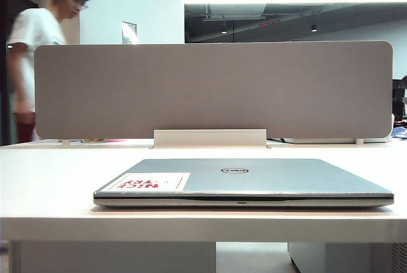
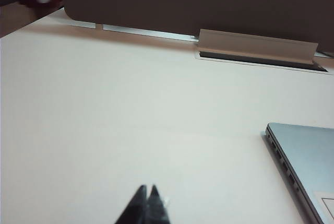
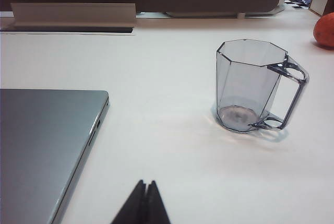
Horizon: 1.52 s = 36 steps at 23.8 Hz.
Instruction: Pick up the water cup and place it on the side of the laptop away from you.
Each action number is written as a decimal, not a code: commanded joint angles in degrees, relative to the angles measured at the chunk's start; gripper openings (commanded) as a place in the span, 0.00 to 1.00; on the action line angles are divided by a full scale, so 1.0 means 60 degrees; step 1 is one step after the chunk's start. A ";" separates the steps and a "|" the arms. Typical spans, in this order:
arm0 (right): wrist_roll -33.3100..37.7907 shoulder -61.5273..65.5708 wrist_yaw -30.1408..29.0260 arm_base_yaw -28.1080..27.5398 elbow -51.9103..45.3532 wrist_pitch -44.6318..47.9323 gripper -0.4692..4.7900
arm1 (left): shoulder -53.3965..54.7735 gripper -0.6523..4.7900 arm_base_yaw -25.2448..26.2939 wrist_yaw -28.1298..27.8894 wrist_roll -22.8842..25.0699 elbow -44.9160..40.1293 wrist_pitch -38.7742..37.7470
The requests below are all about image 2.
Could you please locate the beige cable tray lid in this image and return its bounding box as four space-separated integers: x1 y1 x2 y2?
197 28 319 65

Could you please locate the silver closed laptop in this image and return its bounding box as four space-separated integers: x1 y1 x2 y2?
265 122 334 224

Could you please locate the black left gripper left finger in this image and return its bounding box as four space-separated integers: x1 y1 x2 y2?
114 184 148 224

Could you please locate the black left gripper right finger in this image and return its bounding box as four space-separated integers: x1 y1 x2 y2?
145 184 172 224

